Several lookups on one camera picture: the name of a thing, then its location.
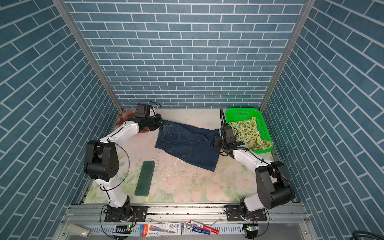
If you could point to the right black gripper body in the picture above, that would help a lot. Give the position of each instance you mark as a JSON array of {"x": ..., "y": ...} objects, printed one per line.
[{"x": 219, "y": 143}]

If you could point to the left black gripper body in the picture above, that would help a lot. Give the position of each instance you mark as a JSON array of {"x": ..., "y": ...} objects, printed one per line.
[{"x": 152, "y": 122}]

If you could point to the red plaid skirt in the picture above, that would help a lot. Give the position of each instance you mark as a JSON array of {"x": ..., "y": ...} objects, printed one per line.
[{"x": 128, "y": 115}]

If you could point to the dark blue denim skirt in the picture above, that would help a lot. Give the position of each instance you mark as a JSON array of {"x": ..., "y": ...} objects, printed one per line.
[{"x": 190, "y": 144}]

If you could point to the green plastic basket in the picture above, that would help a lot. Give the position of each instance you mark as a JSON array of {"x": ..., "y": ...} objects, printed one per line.
[{"x": 243, "y": 114}]

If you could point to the dark green rectangular board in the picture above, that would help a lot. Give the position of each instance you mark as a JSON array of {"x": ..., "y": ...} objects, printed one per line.
[{"x": 145, "y": 179}]

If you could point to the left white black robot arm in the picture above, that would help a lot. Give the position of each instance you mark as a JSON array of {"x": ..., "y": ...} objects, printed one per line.
[{"x": 102, "y": 164}]

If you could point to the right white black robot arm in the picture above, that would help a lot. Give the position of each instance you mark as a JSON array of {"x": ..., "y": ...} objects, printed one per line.
[{"x": 273, "y": 187}]

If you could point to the yellow floral skirt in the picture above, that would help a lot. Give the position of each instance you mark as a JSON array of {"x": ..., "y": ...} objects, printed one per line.
[{"x": 248, "y": 133}]

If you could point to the blue marker pen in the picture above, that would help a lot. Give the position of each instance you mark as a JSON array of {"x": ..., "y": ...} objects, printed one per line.
[{"x": 197, "y": 229}]

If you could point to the marker package box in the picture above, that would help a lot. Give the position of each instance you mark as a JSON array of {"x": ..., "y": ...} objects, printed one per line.
[{"x": 168, "y": 229}]

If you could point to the grey white small device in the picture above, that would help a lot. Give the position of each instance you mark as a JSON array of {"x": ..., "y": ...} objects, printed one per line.
[{"x": 80, "y": 231}]

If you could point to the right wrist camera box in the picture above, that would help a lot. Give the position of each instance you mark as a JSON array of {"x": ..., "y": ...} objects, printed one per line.
[{"x": 227, "y": 132}]

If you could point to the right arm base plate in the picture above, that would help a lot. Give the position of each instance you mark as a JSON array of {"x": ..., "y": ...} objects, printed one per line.
[{"x": 237, "y": 213}]

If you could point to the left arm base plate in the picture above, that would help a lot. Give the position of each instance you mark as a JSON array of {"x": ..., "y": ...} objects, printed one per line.
[{"x": 131, "y": 214}]

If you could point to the aluminium front rail frame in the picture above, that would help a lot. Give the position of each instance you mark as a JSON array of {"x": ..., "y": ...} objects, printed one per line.
[{"x": 287, "y": 222}]

